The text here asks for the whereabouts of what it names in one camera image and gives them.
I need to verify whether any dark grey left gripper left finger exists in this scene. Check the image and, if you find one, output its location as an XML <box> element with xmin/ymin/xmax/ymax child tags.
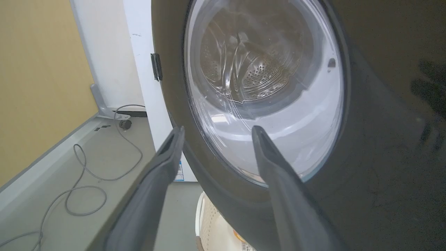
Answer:
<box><xmin>86</xmin><ymin>126</ymin><xmax>185</xmax><ymax>251</ymax></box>

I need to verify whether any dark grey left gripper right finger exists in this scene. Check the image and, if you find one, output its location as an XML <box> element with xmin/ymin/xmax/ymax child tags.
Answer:
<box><xmin>252</xmin><ymin>125</ymin><xmax>349</xmax><ymax>251</ymax></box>

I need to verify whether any dark round washing machine door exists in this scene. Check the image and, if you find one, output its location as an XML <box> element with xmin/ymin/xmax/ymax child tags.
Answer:
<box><xmin>151</xmin><ymin>0</ymin><xmax>446</xmax><ymax>251</ymax></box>

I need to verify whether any white washing machine body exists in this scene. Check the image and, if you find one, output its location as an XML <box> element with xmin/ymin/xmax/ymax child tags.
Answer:
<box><xmin>123</xmin><ymin>0</ymin><xmax>198</xmax><ymax>182</ymax></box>

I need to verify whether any black door latch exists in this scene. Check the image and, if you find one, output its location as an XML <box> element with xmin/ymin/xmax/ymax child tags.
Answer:
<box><xmin>151</xmin><ymin>53</ymin><xmax>163</xmax><ymax>82</ymax></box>

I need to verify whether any white perforated laundry basket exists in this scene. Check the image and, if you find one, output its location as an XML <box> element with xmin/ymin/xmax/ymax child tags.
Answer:
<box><xmin>195</xmin><ymin>191</ymin><xmax>256</xmax><ymax>251</ymax></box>

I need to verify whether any grey floor cable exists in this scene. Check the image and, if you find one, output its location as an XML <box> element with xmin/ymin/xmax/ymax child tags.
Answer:
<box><xmin>0</xmin><ymin>104</ymin><xmax>146</xmax><ymax>251</ymax></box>

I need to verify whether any grey metal frame leg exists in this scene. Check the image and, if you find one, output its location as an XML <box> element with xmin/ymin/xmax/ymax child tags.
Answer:
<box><xmin>90</xmin><ymin>83</ymin><xmax>121</xmax><ymax>120</ymax></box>

